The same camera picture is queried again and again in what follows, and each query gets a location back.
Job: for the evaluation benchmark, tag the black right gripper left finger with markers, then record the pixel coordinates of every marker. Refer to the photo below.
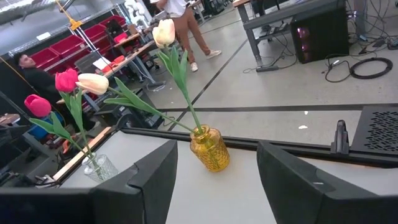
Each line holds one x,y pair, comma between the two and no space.
158,183

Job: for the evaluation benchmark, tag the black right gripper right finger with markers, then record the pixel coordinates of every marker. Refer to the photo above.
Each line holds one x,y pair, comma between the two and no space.
289,186

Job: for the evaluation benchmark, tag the peach artificial tulip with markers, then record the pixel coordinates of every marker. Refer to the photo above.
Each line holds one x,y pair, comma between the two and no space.
164,32
92,83

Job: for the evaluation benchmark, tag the red artificial tulip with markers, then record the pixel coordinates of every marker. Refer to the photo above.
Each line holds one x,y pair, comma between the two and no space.
66,80
38,105

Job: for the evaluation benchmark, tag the clear textured glass vase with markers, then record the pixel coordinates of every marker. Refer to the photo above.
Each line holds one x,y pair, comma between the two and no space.
101,169

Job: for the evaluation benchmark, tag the yellow textured glass vase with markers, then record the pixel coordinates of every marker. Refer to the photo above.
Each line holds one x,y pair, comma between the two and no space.
211,152

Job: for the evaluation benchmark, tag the black equipment stack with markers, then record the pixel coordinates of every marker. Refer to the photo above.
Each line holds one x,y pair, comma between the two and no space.
133,115

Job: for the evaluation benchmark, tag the black computer box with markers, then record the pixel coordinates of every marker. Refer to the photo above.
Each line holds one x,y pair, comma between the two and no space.
377,129

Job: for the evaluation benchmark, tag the black power strip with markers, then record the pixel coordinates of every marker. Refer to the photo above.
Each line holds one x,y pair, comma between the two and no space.
267,68

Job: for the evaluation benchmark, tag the blue plastic bin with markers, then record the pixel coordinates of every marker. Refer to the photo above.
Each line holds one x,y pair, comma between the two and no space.
40,130

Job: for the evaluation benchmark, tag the long wooden worktable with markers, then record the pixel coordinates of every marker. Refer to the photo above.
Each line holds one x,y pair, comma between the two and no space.
130,56

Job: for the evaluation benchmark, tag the black computer tower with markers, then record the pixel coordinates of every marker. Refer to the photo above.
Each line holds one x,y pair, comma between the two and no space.
320,34

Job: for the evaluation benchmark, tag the person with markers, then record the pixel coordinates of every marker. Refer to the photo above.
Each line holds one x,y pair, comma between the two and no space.
40,82
186,21

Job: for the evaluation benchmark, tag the red storage bin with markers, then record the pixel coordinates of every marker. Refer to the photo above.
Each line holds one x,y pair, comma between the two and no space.
45,57
94,31
113,20
66,45

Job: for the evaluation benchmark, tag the black metal workbench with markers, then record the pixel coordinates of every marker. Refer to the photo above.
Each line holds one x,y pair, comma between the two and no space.
258,21

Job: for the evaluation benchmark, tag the white humanoid robot figure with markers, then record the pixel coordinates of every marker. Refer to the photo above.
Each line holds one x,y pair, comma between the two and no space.
135,8

